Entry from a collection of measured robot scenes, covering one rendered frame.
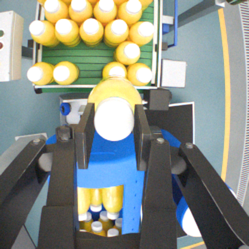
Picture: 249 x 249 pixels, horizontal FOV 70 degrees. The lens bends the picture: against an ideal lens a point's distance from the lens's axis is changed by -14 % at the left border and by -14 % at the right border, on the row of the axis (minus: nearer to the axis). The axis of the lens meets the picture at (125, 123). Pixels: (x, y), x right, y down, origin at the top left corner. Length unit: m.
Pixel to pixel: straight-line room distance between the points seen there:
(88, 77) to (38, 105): 1.04
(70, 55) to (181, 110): 1.11
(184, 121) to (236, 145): 0.80
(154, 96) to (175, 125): 1.01
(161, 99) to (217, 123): 1.40
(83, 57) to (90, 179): 0.44
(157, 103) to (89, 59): 0.28
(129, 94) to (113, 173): 0.26
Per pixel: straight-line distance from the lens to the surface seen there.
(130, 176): 0.49
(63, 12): 0.61
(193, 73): 1.83
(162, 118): 1.60
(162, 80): 0.81
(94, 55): 0.73
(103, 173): 0.45
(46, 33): 0.59
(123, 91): 0.23
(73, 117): 0.73
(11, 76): 0.60
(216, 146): 2.10
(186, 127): 1.70
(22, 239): 0.99
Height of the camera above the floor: 1.63
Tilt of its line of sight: 74 degrees down
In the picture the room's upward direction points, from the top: 152 degrees clockwise
